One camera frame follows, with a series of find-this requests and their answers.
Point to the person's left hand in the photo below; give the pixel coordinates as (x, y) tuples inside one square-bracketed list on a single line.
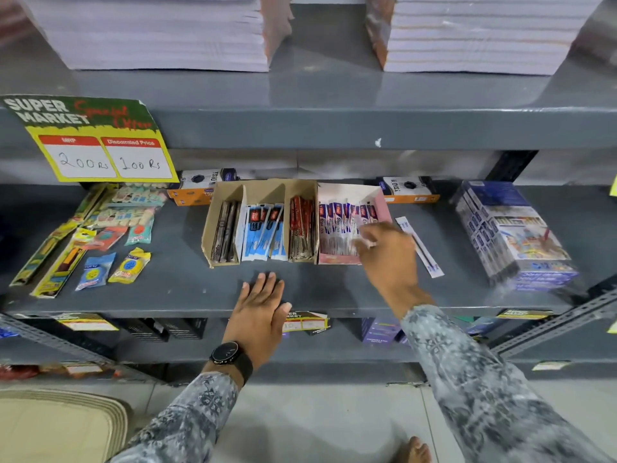
[(253, 323)]

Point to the person's right hand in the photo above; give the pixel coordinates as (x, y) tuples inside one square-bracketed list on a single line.
[(393, 265)]

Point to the person's left middle finger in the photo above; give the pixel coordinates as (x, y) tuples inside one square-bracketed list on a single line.
[(266, 288)]

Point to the person's left thumb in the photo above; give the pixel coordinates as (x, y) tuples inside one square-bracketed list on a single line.
[(285, 317)]

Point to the person's left little finger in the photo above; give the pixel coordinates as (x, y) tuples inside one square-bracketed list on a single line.
[(245, 295)]

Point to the person's right fingers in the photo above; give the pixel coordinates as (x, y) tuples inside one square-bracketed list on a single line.
[(369, 233)]

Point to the single white blue pen sachet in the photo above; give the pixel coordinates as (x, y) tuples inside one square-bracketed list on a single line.
[(370, 244)]

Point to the person's left forearm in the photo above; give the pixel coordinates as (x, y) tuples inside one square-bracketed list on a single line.
[(188, 419)]

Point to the person's right forearm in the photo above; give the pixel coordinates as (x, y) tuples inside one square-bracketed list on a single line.
[(482, 385)]

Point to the yellow white shelf price label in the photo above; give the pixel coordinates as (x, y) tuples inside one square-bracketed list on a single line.
[(524, 314), (89, 324), (306, 324)]

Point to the bunch of white pen packets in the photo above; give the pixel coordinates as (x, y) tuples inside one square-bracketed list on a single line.
[(335, 226)]

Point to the pink white cardboard box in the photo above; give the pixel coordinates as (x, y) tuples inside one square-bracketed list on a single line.
[(352, 192)]

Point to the long white pen packet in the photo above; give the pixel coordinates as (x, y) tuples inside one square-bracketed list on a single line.
[(422, 248)]

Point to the bunch of blue pen packets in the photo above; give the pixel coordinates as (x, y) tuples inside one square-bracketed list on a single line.
[(260, 231)]

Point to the orange white box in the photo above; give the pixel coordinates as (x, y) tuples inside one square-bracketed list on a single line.
[(197, 185), (407, 190)]

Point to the black wristwatch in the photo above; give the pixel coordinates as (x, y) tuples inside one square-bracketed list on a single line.
[(226, 354)]

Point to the bunch of brown pen packets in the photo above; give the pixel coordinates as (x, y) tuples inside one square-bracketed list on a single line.
[(225, 231)]

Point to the bunch of red pen packets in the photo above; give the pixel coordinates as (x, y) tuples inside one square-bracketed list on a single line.
[(301, 229)]

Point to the black boxes row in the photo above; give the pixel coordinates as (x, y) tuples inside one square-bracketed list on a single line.
[(164, 328)]

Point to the purple box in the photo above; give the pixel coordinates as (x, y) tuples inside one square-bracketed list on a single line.
[(381, 330)]

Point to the brown cardboard divided box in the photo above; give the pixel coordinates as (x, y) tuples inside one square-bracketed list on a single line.
[(229, 190)]

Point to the grey metal shelf unit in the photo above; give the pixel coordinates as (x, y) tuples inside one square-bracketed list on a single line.
[(337, 125)]

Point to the yellow eraser packet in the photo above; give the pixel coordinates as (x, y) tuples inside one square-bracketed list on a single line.
[(129, 266)]

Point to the teal eraser packet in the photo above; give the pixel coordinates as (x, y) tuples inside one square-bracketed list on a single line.
[(140, 231)]

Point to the blue box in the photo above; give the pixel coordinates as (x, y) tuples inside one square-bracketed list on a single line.
[(482, 325)]

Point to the shrink-wrapped pack of blue boxes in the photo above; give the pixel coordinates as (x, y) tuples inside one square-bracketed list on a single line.
[(515, 236)]

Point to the pastel eraser blister pack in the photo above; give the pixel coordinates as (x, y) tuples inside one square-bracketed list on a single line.
[(127, 204)]

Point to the red sharpener packet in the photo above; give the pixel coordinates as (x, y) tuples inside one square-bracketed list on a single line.
[(106, 238)]

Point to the blue eraser packet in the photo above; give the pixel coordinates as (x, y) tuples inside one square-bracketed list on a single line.
[(95, 272)]

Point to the yellow black pencil pack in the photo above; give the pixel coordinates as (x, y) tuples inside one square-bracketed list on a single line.
[(62, 269)]

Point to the person's foot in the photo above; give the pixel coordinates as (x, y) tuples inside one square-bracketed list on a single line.
[(413, 452)]

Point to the long yellow green pencil pack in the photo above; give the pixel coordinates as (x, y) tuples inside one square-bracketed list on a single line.
[(50, 241)]

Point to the yellow green price sign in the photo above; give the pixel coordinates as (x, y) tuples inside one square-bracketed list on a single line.
[(91, 149)]

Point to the stack of white paper reams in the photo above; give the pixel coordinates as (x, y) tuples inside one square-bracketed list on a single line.
[(477, 33), (154, 28)]

